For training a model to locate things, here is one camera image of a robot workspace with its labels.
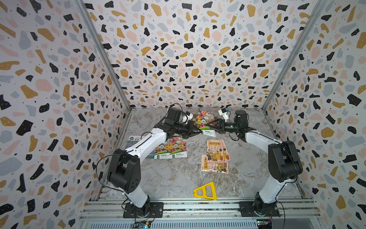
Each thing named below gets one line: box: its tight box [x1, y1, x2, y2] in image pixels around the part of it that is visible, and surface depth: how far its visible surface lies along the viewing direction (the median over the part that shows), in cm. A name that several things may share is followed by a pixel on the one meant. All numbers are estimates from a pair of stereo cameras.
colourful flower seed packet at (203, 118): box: [197, 108, 216, 138], surface depth 86 cm
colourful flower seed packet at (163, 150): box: [153, 138, 176, 159], surface depth 97 cm
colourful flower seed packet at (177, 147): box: [168, 136, 188, 159], surface depth 99 cm
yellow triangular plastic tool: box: [193, 181, 218, 201], surface depth 81 cm
